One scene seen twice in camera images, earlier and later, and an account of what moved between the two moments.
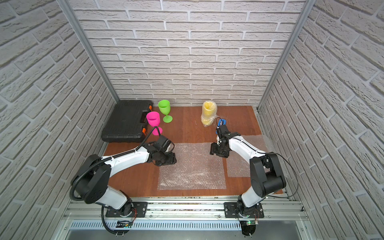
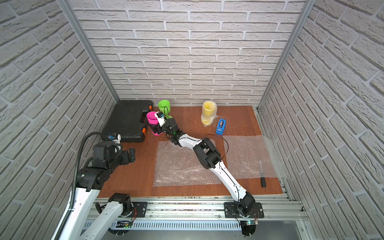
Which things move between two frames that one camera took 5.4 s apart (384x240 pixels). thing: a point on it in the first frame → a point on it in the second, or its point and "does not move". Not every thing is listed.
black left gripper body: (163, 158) → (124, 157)
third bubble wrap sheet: (237, 166) does not move
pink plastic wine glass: (153, 118) does not move
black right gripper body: (218, 149) → (165, 128)
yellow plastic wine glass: (209, 111) does not move
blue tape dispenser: (222, 121) does not move
